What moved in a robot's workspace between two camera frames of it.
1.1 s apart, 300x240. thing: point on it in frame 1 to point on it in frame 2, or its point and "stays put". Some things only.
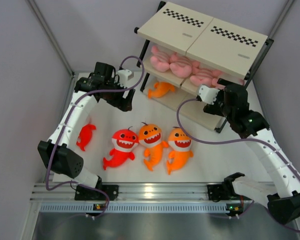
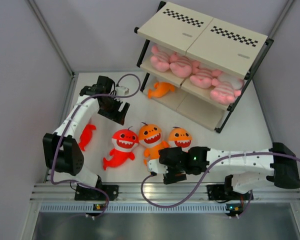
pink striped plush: (160, 60) stays put
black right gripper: (213, 109) to (172, 176)
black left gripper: (125, 104) to (119, 115)
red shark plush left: (85, 135) stays put
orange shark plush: (150, 135) stays put
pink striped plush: (181, 66) stays put
